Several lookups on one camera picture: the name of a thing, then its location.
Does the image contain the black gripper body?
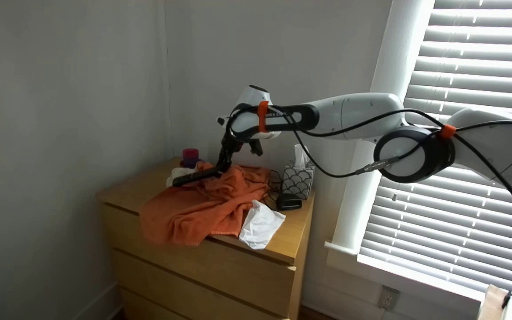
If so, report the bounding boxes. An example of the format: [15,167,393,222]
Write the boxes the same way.
[217,132,240,171]

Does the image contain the black TV remote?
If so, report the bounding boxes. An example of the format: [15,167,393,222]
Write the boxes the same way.
[171,167,223,189]

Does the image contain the orange towel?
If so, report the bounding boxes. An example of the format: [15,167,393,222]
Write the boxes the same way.
[139,164,272,247]

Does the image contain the white paper towel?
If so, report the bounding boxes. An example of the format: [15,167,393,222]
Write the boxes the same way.
[237,199,288,251]

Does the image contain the dark red candle jar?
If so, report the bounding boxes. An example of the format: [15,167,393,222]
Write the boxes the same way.
[182,148,205,171]

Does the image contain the small white soft object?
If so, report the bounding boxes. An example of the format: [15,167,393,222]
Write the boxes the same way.
[166,166,196,187]

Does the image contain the small black button device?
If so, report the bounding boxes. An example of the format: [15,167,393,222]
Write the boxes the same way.
[274,192,304,214]

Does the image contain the light wooden dresser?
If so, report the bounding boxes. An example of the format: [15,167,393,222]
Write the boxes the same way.
[98,160,317,320]

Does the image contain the large white window blinds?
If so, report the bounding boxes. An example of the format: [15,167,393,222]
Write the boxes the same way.
[359,0,512,306]

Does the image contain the brown cardboard box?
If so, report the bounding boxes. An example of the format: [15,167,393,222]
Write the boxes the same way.
[479,283,512,320]

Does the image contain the black wire holder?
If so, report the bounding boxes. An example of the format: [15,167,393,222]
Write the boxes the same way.
[267,167,287,198]

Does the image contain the orange cable strap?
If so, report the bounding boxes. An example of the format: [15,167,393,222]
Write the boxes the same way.
[256,100,272,134]
[438,123,459,142]

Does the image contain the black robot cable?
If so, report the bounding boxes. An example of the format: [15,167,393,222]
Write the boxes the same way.
[226,103,512,263]

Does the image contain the white window frame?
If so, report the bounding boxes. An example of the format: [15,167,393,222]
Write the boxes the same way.
[324,0,484,306]

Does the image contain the white wall outlet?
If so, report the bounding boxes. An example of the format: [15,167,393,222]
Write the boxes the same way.
[377,285,402,313]

